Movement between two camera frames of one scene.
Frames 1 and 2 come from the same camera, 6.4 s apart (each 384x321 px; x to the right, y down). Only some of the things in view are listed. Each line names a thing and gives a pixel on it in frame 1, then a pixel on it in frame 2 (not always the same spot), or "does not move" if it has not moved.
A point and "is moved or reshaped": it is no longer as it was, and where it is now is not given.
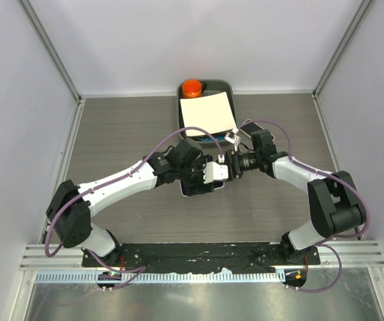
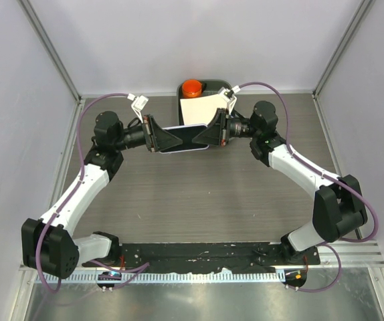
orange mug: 192,88 does not move
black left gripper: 200,163 → 156,138
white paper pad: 213,112 does not move
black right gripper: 232,160 → 218,132
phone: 193,187 is moved or reshaped
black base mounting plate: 195,257 does not move
